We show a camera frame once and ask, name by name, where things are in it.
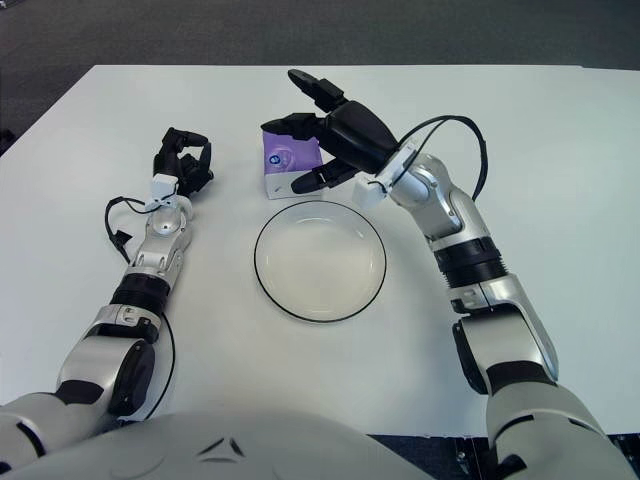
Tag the purple tissue paper pack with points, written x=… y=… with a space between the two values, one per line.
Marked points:
x=285 y=160

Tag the black office chair base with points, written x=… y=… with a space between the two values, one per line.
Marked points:
x=5 y=139

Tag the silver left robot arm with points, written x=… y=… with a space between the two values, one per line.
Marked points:
x=160 y=245

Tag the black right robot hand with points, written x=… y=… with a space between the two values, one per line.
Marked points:
x=360 y=135

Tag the white plate with black rim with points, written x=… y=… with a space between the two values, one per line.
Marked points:
x=320 y=265

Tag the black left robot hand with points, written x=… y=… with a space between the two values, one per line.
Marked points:
x=167 y=160

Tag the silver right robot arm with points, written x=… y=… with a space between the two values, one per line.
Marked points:
x=450 y=210

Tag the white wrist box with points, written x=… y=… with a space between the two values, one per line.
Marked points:
x=369 y=194
x=165 y=186

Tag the grey robot torso shell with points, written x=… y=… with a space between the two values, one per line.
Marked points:
x=225 y=450

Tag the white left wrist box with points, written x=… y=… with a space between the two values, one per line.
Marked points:
x=165 y=186

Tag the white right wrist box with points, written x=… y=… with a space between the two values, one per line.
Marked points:
x=369 y=194

